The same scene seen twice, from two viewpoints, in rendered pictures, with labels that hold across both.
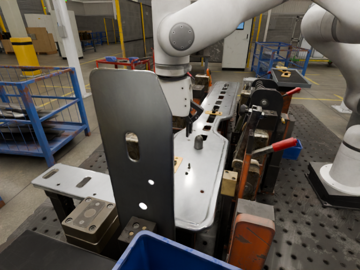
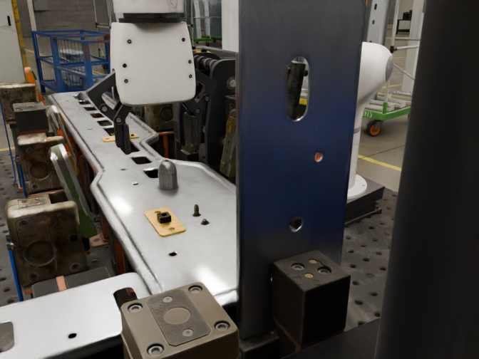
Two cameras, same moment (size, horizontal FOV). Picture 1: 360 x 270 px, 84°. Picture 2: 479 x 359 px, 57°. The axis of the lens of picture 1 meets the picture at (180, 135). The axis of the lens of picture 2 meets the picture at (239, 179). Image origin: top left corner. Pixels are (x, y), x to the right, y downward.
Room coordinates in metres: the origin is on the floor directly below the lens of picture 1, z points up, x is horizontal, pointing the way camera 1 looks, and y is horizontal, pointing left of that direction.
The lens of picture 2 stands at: (0.04, 0.35, 1.29)
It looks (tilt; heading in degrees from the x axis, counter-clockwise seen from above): 22 degrees down; 314
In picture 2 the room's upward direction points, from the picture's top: straight up
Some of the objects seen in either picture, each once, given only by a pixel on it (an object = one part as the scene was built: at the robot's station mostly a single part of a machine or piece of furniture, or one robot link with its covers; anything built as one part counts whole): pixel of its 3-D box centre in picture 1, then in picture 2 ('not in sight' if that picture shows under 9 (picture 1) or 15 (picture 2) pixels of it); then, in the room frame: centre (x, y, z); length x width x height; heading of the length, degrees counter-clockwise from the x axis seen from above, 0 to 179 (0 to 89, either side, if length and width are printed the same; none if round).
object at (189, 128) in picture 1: (193, 125); (197, 117); (0.49, -0.04, 1.15); 0.03 x 0.03 x 0.07; 72
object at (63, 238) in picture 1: (66, 210); not in sight; (0.47, 0.38, 0.84); 0.11 x 0.06 x 0.29; 72
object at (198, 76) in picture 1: (201, 98); (26, 137); (1.56, -0.17, 0.88); 0.15 x 0.11 x 0.36; 72
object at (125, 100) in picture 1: (140, 178); (297, 159); (0.25, 0.06, 1.17); 0.12 x 0.01 x 0.34; 72
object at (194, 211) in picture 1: (212, 112); (115, 138); (0.96, -0.17, 1.00); 1.38 x 0.22 x 0.02; 162
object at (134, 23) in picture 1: (144, 40); not in sight; (6.93, 1.12, 1.00); 3.44 x 0.14 x 2.00; 171
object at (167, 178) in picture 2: (198, 143); (167, 177); (0.62, -0.07, 1.02); 0.03 x 0.03 x 0.07
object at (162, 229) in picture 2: (173, 163); (164, 218); (0.51, 0.02, 1.01); 0.08 x 0.04 x 0.01; 162
